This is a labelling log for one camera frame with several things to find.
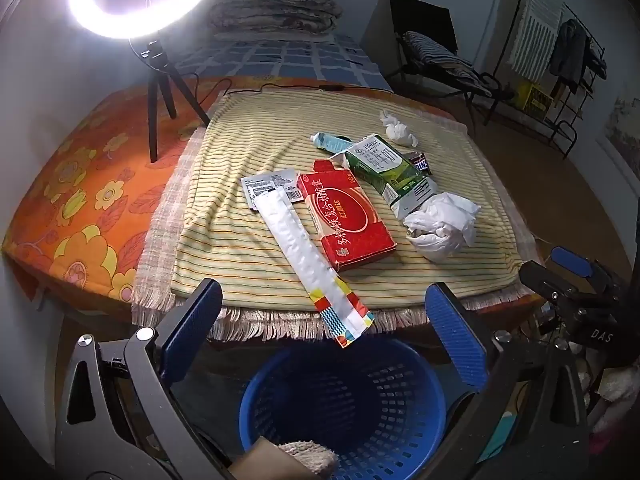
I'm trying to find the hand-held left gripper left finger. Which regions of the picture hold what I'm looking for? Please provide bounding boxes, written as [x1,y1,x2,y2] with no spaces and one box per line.
[54,278,226,472]

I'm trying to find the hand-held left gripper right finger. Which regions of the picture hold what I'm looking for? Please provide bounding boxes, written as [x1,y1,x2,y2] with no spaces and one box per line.
[424,282,592,480]

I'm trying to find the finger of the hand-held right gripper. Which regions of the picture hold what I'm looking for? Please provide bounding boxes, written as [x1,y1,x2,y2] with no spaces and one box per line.
[518,261,583,311]
[550,246,603,279]

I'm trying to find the blue plastic basket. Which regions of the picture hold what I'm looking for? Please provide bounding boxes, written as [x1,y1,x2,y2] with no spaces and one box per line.
[238,337,447,480]

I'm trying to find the light blue squeeze tube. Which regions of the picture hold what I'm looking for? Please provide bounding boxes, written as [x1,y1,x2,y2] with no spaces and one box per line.
[310,131,357,156]

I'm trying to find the white fluffy toy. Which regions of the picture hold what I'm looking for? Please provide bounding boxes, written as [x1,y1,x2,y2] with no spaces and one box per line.
[575,340,640,406]

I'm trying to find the large crumpled white tissue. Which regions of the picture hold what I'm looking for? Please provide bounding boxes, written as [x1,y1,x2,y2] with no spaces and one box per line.
[402,192,481,262]

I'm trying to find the teal sheet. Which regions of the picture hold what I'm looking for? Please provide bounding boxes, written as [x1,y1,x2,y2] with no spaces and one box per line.
[477,407,521,463]

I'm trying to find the long white foil wrapper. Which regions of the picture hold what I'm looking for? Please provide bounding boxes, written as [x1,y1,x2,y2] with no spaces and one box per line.
[255,189,375,350]

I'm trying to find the black drying rack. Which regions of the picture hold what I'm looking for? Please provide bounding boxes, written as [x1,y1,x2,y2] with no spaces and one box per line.
[492,0,608,161]

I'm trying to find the pale printed sheet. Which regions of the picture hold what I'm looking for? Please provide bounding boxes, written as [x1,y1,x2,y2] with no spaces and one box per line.
[602,87,640,181]

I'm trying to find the red cardboard box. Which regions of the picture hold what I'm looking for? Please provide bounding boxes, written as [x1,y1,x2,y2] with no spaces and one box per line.
[297,159,398,273]

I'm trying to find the brown cardboard piece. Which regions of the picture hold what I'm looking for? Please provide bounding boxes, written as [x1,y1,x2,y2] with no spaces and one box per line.
[242,436,301,480]

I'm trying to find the white labelled packet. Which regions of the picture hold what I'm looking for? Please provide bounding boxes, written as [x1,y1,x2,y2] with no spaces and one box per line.
[241,167,305,210]

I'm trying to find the yellow box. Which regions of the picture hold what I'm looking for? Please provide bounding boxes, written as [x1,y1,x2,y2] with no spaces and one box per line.
[515,80,555,118]

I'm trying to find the dark snack wrapper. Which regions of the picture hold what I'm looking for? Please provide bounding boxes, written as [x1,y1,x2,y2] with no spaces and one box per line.
[407,151,432,177]

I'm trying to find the beige fluffy cloth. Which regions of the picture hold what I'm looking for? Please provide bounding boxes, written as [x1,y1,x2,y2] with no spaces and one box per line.
[277,440,338,479]

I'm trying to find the green milk carton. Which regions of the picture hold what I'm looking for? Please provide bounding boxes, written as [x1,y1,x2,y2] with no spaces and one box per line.
[334,133,440,221]

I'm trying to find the orange floral bedsheet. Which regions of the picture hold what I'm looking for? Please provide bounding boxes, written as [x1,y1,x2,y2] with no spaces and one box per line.
[2,76,546,311]

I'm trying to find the dark hanging clothes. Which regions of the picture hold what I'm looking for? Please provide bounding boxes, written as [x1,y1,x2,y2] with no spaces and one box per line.
[547,19,608,93]

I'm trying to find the small crumpled white tissue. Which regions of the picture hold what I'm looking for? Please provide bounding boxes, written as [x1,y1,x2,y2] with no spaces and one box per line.
[378,108,418,147]

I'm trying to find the black tripod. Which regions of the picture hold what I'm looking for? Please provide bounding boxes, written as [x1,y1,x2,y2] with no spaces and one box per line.
[127,37,211,163]

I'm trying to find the green striped towel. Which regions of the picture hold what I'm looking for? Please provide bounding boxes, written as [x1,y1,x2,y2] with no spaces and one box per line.
[510,0,568,81]

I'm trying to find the striped cloth on chair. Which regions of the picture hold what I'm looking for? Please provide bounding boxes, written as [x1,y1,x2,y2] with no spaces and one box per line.
[402,30,493,97]

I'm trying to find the blue checked sheet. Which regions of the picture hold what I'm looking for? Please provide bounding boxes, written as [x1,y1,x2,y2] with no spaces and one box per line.
[172,32,396,93]

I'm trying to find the black folding chair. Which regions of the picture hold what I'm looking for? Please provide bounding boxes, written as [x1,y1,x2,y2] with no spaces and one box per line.
[387,0,516,128]

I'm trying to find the folded patterned quilt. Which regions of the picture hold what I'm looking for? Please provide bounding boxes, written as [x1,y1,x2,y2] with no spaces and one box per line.
[207,0,345,41]

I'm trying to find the black cable with switch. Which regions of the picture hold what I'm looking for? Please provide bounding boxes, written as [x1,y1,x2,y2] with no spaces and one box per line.
[177,72,346,106]

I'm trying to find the ring light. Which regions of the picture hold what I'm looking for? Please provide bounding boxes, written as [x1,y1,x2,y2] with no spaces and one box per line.
[67,0,232,41]

